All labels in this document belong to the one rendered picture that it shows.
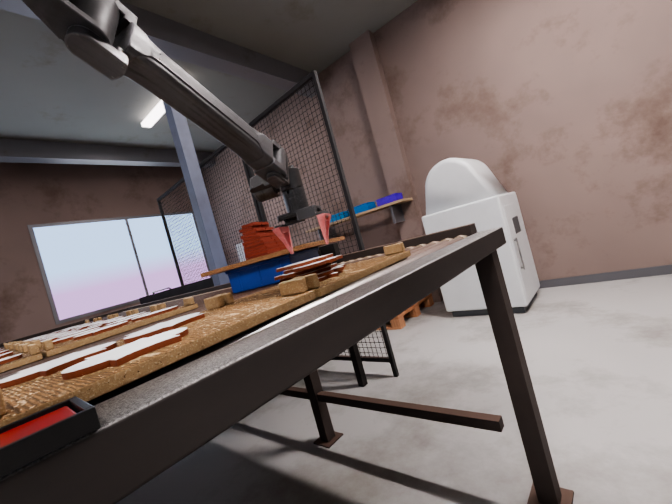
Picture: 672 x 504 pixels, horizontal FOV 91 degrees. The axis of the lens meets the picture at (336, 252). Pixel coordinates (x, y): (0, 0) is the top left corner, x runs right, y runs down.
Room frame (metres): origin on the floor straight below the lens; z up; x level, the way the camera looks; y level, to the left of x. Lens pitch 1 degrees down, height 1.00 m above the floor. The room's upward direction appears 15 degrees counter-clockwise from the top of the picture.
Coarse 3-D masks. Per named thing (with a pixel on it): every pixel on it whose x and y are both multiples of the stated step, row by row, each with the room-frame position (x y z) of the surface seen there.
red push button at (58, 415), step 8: (64, 408) 0.28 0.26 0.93; (48, 416) 0.26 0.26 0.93; (56, 416) 0.26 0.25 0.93; (64, 416) 0.25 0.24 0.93; (24, 424) 0.26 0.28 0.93; (32, 424) 0.25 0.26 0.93; (40, 424) 0.25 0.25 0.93; (48, 424) 0.24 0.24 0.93; (8, 432) 0.25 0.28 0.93; (16, 432) 0.25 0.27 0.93; (24, 432) 0.24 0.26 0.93; (32, 432) 0.23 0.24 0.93; (0, 440) 0.24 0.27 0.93; (8, 440) 0.23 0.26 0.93
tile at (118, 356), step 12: (156, 336) 0.46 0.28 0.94; (168, 336) 0.43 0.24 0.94; (180, 336) 0.42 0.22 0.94; (120, 348) 0.44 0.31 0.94; (132, 348) 0.41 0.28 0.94; (144, 348) 0.39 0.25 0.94; (156, 348) 0.40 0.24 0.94; (96, 360) 0.39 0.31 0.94; (108, 360) 0.37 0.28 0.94; (120, 360) 0.37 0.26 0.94; (72, 372) 0.36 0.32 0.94; (84, 372) 0.36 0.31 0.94
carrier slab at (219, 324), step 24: (216, 312) 0.65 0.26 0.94; (240, 312) 0.55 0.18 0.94; (264, 312) 0.49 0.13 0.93; (192, 336) 0.43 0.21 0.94; (216, 336) 0.42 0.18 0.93; (144, 360) 0.35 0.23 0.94; (168, 360) 0.37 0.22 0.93; (24, 384) 0.41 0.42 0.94; (48, 384) 0.37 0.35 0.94; (72, 384) 0.33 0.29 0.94; (96, 384) 0.32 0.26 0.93; (120, 384) 0.33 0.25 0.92; (24, 408) 0.28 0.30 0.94
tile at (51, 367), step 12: (96, 348) 0.52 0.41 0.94; (108, 348) 0.52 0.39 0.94; (60, 360) 0.49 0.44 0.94; (72, 360) 0.46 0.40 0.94; (84, 360) 0.47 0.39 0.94; (24, 372) 0.47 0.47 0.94; (36, 372) 0.44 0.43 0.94; (48, 372) 0.43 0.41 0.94; (0, 384) 0.43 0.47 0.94; (12, 384) 0.43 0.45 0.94
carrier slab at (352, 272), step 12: (408, 252) 0.90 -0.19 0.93; (348, 264) 1.01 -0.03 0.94; (360, 264) 0.88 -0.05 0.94; (372, 264) 0.78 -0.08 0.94; (384, 264) 0.78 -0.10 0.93; (336, 276) 0.72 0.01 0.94; (348, 276) 0.66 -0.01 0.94; (360, 276) 0.69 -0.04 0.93; (276, 288) 0.84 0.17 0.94; (324, 288) 0.59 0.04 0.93; (336, 288) 0.62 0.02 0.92; (240, 300) 0.78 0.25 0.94; (252, 300) 0.70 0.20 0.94
